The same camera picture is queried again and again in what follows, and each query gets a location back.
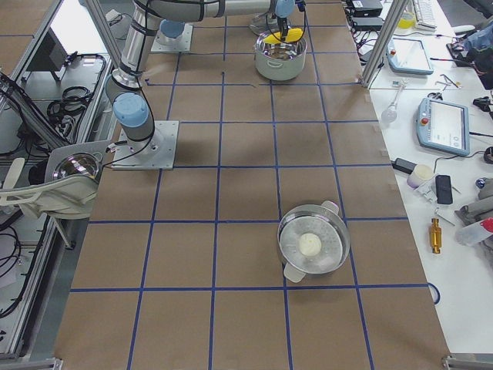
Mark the white steamed bun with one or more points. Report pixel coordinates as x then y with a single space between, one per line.
309 244

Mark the blue teach pendant near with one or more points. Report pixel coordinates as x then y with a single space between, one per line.
443 126

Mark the blue teach pendant far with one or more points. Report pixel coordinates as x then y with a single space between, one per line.
408 56

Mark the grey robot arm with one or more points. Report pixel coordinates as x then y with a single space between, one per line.
207 63

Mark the black remote box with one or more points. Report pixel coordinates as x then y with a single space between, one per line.
443 189

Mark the steel bowl on chair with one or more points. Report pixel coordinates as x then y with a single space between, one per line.
79 163

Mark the gold brass fitting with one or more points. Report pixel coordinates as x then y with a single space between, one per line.
435 236

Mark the black power adapter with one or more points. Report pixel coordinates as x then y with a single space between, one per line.
403 166

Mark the yellow corn cob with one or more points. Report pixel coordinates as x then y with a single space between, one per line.
292 35

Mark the pale green electric pot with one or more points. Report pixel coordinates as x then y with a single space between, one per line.
279 62

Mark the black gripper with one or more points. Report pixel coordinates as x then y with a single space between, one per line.
281 20

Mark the white light bulb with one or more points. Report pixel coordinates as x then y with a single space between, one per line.
389 115

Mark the aluminium frame post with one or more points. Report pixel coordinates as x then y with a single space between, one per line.
392 18

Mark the white paper cup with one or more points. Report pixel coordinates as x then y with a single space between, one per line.
419 175

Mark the steel steamer pot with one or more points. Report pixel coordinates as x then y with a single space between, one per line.
324 221

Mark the blue teach pendant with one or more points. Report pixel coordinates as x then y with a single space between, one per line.
443 126
408 56

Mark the glass pot lid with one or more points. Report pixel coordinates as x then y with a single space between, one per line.
262 23

